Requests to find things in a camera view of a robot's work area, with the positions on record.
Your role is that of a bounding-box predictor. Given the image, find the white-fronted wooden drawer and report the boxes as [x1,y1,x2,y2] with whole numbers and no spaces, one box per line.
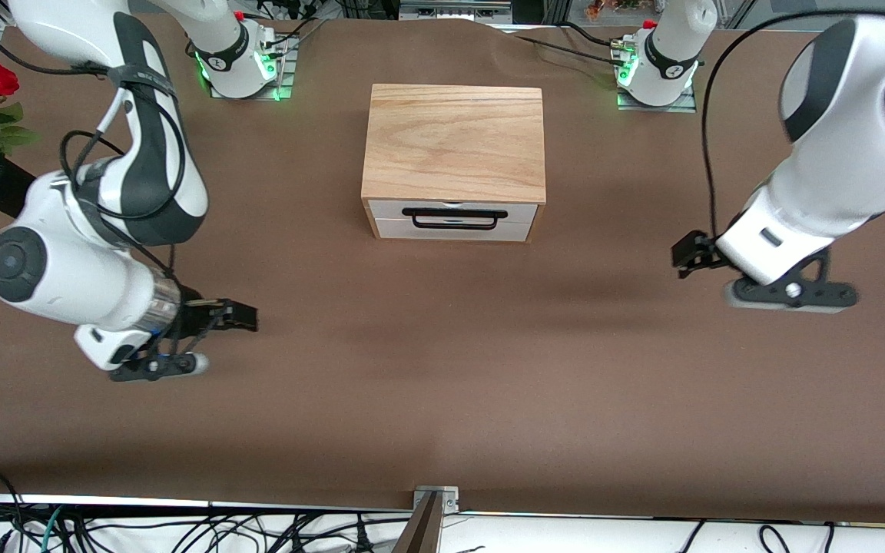
[366,200,540,243]

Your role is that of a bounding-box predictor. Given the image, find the black metal drawer handle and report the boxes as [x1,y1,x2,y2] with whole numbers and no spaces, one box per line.
[402,207,509,232]

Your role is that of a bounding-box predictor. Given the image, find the light wooden drawer cabinet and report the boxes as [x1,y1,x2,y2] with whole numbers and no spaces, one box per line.
[360,83,549,244]

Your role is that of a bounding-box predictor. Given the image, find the brown table cover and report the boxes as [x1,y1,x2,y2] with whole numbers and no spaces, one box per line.
[0,17,885,525]

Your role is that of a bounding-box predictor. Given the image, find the colourful background objects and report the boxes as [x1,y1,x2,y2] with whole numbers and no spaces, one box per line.
[585,0,647,20]

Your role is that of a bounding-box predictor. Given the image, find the grey background device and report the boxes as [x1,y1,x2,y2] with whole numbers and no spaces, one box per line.
[399,0,514,22]

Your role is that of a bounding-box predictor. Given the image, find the aluminium table edge rail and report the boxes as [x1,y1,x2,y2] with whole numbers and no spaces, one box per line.
[0,492,885,531]

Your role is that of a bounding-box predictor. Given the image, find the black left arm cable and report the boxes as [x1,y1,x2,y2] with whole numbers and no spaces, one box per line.
[702,8,885,235]

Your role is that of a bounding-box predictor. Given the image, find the tangled black cables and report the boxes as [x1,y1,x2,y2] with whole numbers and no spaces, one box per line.
[0,503,413,553]

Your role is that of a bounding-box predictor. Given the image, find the teal cable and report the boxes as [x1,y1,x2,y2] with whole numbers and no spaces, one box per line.
[38,505,68,553]

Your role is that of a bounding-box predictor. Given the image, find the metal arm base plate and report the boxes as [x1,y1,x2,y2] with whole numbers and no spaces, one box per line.
[208,35,302,102]
[615,46,698,114]

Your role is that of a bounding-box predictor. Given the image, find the brown slanted post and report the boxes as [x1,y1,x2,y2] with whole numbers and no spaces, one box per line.
[393,492,443,553]

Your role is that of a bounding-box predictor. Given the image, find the grey metal corner bracket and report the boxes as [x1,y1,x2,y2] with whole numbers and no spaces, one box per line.
[413,485,460,514]

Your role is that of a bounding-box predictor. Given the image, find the black base cable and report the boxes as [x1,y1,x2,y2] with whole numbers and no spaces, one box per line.
[559,21,621,47]
[262,15,330,58]
[514,35,629,66]

